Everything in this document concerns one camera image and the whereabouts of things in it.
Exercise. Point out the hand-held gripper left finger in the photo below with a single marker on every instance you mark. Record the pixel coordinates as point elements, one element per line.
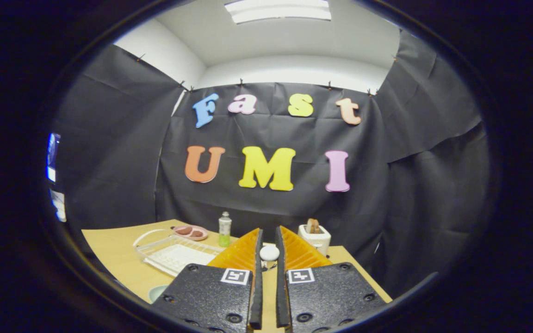
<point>258,277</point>

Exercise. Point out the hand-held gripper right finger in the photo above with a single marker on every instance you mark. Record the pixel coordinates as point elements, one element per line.
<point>280,277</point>

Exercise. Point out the pale green plate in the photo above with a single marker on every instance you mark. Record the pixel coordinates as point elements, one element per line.
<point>158,293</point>

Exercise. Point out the pink oval plate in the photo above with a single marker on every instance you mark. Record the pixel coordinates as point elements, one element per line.
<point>204,237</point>

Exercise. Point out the white toaster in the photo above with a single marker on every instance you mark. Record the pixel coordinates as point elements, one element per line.
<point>317,240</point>

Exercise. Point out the green liquid bottle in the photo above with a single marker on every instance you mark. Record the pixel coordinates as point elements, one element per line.
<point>225,229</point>

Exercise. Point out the brown toast slices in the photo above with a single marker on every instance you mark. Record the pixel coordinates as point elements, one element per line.
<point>313,225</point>

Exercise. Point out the black backdrop cloth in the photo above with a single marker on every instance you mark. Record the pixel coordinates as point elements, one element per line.
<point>271,208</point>

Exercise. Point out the brown food piece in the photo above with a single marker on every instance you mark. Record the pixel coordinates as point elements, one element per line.
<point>184,230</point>
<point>197,233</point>

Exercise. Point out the white drain mat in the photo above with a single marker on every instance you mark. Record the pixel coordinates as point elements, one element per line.
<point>178,256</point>

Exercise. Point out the white printed sheet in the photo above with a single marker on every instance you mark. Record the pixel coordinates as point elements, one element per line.
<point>58,206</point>

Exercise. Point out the bright blue screen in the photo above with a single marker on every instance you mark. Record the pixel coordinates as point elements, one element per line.
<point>52,157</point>

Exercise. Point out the ceiling light panel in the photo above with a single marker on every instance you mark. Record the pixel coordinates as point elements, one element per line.
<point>278,11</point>

